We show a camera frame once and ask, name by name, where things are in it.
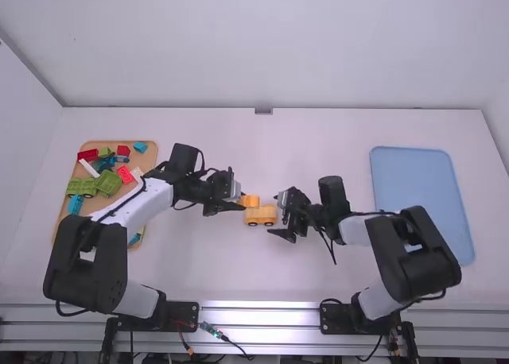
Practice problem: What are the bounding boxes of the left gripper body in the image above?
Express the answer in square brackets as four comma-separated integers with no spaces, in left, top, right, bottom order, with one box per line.
[202,167,235,216]

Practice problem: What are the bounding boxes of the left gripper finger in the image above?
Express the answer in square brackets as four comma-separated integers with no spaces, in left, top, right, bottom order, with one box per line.
[203,199,248,218]

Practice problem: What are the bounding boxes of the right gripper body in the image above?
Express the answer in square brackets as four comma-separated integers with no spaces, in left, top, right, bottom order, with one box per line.
[287,186,313,238]

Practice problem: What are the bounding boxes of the yellow toy car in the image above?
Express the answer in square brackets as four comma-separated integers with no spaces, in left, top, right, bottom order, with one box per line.
[243,203,278,228]

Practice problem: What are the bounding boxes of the tan tray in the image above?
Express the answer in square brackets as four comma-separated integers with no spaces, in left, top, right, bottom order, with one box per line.
[52,139,159,252]

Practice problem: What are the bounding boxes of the silver rails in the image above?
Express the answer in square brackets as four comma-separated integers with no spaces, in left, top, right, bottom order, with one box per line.
[0,300,509,358]

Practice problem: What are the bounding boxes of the large green toy brick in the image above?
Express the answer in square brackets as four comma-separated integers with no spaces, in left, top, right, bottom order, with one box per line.
[93,168,123,199]

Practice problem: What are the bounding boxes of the pile of toy bricks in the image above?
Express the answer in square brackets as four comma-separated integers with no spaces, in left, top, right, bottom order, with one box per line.
[93,153,131,173]

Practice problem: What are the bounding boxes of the blue mat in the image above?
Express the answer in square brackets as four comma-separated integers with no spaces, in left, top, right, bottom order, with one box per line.
[368,144,476,266]

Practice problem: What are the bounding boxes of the green wheeled toy base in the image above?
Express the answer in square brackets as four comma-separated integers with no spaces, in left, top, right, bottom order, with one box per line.
[66,176,99,200]

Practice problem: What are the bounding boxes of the black cable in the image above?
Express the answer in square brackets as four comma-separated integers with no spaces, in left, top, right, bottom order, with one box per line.
[170,146,234,212]
[220,333,256,362]
[308,204,340,267]

